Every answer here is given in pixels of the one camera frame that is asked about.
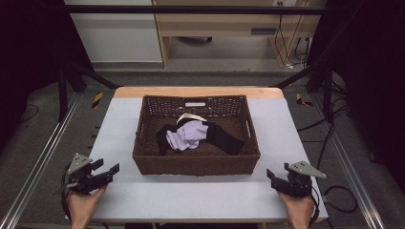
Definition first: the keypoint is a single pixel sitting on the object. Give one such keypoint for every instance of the person's right hand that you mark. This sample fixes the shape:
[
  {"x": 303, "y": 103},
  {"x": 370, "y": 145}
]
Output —
[{"x": 297, "y": 208}]

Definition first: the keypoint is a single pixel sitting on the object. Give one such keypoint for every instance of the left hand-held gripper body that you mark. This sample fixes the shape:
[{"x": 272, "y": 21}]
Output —
[{"x": 83, "y": 181}]

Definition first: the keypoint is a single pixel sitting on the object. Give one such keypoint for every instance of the black curtain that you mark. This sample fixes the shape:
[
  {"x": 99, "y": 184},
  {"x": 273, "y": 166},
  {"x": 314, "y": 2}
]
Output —
[
  {"x": 28, "y": 47},
  {"x": 372, "y": 70}
]

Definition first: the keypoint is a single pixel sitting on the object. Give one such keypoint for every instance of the black metal stand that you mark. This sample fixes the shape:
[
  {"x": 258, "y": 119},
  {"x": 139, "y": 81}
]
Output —
[
  {"x": 321, "y": 82},
  {"x": 70, "y": 86}
]

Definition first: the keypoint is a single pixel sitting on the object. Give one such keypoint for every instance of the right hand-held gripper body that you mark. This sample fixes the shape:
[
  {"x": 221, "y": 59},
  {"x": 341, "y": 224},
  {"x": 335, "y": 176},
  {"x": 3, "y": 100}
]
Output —
[{"x": 297, "y": 183}]

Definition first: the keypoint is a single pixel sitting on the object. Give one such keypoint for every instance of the black sock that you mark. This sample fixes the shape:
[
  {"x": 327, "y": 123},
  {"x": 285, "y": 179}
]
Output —
[{"x": 224, "y": 140}]

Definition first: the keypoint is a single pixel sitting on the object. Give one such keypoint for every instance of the black metal frame bar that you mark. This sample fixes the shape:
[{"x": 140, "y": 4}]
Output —
[{"x": 191, "y": 9}]

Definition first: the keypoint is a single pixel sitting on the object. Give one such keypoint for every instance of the aluminium floor rail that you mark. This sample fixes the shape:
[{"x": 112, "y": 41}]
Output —
[
  {"x": 41, "y": 162},
  {"x": 353, "y": 178}
]

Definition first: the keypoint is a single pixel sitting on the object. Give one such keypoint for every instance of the light purple sock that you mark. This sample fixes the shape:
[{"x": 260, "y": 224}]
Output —
[{"x": 187, "y": 136}]

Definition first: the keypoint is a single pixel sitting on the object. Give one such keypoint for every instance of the brown wicker basket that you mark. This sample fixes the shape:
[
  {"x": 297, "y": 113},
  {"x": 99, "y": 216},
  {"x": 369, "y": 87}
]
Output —
[{"x": 197, "y": 162}]

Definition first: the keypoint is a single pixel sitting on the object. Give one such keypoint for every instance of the beige cloth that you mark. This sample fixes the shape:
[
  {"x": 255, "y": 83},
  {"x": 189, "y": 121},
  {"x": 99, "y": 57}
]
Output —
[{"x": 191, "y": 117}]

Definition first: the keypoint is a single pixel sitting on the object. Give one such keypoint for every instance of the person's left hand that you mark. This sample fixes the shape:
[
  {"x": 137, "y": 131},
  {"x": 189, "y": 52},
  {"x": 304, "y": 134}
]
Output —
[{"x": 83, "y": 203}]

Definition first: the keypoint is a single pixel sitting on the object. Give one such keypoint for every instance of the white cabinet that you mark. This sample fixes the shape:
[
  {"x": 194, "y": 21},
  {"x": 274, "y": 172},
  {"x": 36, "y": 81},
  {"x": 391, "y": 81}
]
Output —
[{"x": 117, "y": 35}]

